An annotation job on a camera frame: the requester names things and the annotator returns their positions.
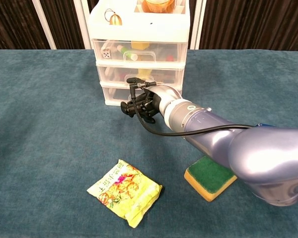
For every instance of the clear highest cabinet drawer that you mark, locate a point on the clear highest cabinet drawer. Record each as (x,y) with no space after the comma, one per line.
(159,50)

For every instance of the white die with black pips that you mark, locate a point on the white die with black pips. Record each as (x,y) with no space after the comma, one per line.
(106,53)

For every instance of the jar of orange rubber bands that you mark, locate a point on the jar of orange rubber bands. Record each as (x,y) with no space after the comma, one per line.
(157,5)

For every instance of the red object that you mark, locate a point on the red object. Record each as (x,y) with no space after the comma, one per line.
(170,58)

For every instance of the teal table cloth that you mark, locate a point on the teal table cloth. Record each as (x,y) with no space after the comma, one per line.
(39,124)

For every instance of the clear lowest cabinet drawer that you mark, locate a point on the clear lowest cabinet drawer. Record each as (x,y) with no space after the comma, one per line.
(114,95)

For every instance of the right robot arm silver-blue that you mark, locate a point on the right robot arm silver-blue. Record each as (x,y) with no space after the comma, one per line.
(250,158)

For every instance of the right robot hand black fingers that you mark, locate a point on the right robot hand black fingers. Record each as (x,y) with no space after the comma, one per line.
(161,93)

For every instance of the yellow block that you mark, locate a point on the yellow block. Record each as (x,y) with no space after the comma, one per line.
(140,45)

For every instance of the green and yellow sponge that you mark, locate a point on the green and yellow sponge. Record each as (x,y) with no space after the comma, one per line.
(208,177)

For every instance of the white frame post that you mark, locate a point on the white frame post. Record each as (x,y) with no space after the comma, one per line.
(43,24)
(80,27)
(197,27)

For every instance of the white plastic drawer cabinet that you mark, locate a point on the white plastic drawer cabinet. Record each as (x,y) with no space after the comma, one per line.
(139,31)

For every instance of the yellow snack packet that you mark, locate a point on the yellow snack packet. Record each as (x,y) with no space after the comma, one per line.
(126,193)

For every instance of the green and white marker tube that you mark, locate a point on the green and white marker tube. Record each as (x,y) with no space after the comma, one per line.
(126,52)

